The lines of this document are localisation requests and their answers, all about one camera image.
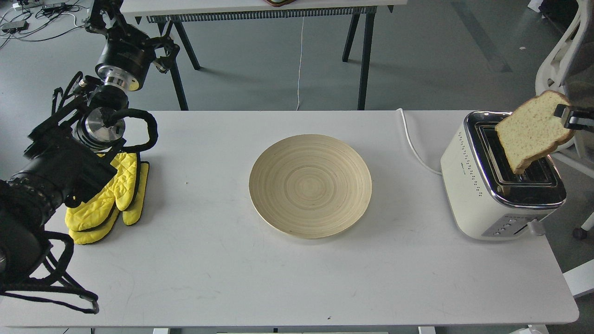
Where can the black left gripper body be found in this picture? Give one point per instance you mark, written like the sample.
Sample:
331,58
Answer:
126,57

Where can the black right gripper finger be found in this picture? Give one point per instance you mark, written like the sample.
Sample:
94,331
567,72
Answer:
575,117

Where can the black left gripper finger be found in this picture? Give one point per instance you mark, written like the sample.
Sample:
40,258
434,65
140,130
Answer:
105,18
171,49

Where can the slice of bread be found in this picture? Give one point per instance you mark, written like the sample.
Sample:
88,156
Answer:
532,131

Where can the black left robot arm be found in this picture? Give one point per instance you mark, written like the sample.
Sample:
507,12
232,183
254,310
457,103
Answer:
71,156

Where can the cream two-slot toaster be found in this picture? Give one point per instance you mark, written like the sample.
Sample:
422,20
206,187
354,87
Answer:
488,201

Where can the white background table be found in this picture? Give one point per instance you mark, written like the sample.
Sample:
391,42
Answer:
180,11

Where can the brown object on background table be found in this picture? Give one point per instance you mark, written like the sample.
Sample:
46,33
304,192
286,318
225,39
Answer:
278,3

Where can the yellow oven mitt top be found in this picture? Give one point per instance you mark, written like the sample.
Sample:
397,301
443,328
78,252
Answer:
117,194

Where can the yellow oven mitt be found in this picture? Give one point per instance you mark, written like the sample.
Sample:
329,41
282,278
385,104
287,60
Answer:
117,194
130,216

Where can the yellow oven mitt bottom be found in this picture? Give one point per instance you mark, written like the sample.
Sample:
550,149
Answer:
130,216

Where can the round bamboo plate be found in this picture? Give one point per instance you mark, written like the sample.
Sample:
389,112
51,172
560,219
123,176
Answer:
310,186

